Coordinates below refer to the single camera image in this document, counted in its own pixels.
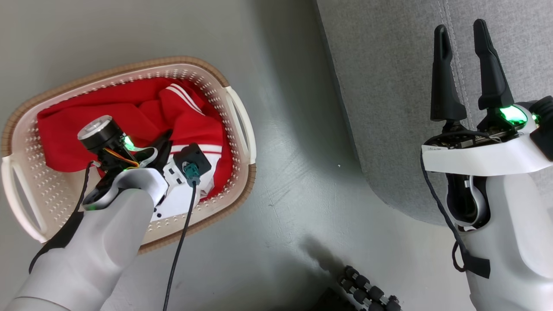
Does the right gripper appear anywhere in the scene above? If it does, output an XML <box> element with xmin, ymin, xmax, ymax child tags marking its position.
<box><xmin>421</xmin><ymin>19</ymin><xmax>553</xmax><ymax>178</ymax></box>

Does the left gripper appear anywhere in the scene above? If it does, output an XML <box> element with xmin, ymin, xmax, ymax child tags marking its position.
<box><xmin>78</xmin><ymin>115</ymin><xmax>202</xmax><ymax>221</ymax></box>

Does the plain red garment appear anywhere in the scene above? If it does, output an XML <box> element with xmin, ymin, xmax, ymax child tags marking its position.
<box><xmin>37</xmin><ymin>77</ymin><xmax>173</xmax><ymax>173</ymax></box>

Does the grey fabric sofa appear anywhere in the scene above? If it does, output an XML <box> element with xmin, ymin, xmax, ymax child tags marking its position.
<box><xmin>317</xmin><ymin>0</ymin><xmax>553</xmax><ymax>227</ymax></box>

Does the cream perforated laundry basket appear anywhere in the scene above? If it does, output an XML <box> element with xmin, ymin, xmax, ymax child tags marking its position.
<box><xmin>0</xmin><ymin>55</ymin><xmax>257</xmax><ymax>254</ymax></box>

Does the black camera cable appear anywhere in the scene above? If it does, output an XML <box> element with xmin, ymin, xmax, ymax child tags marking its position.
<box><xmin>163</xmin><ymin>181</ymin><xmax>197</xmax><ymax>311</ymax></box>

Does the black left arm cable sleeve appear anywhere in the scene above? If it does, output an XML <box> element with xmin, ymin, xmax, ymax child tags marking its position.
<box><xmin>28</xmin><ymin>161</ymin><xmax>95</xmax><ymax>273</ymax></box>

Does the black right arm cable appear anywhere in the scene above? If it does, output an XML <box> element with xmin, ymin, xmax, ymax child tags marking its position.
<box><xmin>420</xmin><ymin>151</ymin><xmax>491</xmax><ymax>279</ymax></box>

